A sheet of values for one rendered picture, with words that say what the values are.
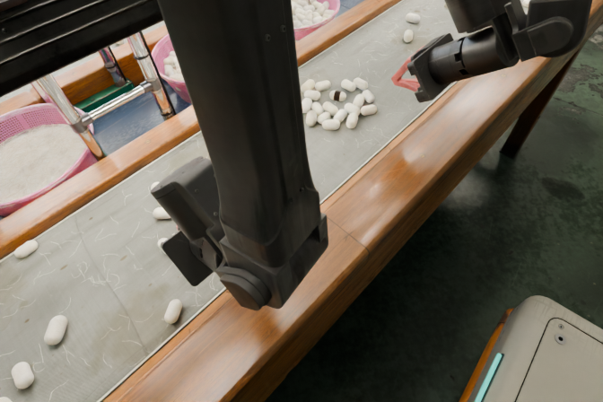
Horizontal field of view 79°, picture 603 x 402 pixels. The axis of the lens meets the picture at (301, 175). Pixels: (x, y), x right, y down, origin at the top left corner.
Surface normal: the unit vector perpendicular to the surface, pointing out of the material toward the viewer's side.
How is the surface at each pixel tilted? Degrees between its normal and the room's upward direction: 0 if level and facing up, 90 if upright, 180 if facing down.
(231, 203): 74
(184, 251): 49
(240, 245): 84
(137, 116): 0
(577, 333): 0
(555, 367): 0
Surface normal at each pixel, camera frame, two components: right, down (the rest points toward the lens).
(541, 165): -0.05, -0.62
